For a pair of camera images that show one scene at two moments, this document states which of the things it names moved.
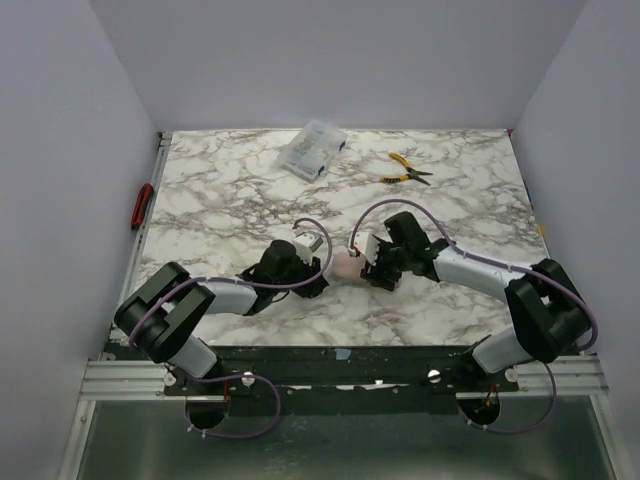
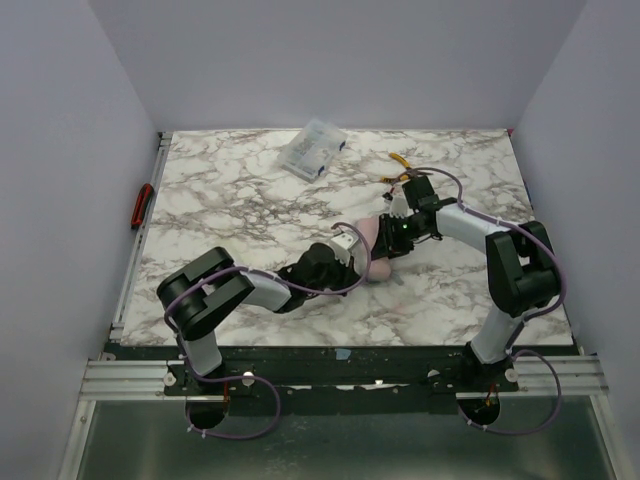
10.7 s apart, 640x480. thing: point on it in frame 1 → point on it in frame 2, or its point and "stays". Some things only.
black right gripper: (381, 267) → (385, 239)
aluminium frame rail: (126, 380) stays
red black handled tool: (141, 206) stays
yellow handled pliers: (412, 174) stays
